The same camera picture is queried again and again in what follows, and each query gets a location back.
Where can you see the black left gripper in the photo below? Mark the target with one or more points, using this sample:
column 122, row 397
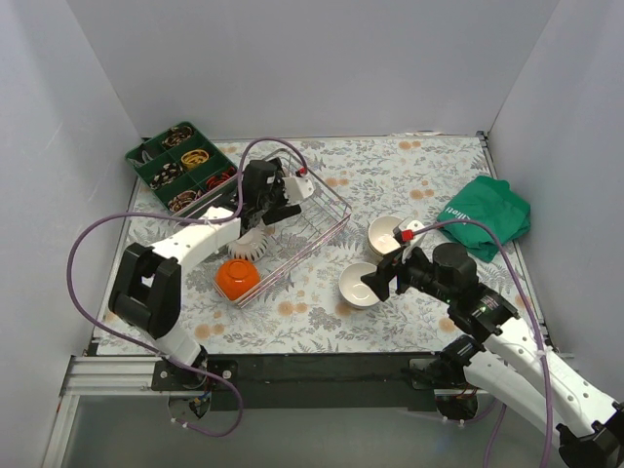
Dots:
column 272, row 205

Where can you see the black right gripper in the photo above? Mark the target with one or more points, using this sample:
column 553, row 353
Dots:
column 400, row 272

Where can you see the white round bowl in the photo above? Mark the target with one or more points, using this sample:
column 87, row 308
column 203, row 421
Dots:
column 353, row 290

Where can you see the beige floral bowl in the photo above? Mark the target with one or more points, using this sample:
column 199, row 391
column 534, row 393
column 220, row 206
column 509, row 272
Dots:
column 380, row 233

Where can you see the pale green rimmed bowl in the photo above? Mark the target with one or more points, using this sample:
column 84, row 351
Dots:
column 378, row 255

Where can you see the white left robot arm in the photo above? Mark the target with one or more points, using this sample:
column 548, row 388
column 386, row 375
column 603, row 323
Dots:
column 146, row 293

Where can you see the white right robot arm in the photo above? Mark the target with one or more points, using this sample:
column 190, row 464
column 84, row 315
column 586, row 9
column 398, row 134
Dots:
column 500, row 353

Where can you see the white black striped bowl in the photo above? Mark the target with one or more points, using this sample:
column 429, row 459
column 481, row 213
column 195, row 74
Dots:
column 251, row 247

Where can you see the orange black rolled tie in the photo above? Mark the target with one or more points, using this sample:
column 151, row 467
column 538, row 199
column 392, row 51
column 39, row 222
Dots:
column 216, row 180

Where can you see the orange bowl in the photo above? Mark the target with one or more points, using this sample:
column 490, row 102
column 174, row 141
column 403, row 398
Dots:
column 236, row 277

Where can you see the pink rose rolled tie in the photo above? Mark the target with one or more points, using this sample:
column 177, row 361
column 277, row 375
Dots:
column 184, row 199

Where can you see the green divided organizer tray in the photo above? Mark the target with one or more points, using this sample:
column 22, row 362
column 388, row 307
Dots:
column 150, row 156

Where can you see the yellow rolled tie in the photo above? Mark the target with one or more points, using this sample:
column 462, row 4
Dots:
column 194, row 158

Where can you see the black white floral tie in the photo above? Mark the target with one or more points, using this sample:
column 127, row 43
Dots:
column 167, row 174

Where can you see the green cloth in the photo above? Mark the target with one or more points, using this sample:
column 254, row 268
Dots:
column 491, row 202

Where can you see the brown patterned rolled tie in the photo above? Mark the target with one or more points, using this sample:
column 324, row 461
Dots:
column 177, row 135

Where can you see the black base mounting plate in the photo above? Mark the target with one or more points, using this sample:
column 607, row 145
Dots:
column 412, row 381

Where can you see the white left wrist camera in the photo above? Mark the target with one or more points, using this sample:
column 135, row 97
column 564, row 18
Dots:
column 298, row 187

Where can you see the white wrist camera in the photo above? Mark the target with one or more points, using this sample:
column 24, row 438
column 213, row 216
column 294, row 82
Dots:
column 298, row 187
column 406, row 235

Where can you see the wire dish rack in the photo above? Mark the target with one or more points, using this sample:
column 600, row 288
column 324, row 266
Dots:
column 288, row 243

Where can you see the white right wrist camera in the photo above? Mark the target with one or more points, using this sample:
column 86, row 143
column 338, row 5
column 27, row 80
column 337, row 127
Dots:
column 406, row 235

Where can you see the aluminium frame rail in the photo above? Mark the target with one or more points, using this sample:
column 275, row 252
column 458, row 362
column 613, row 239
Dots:
column 98, row 376

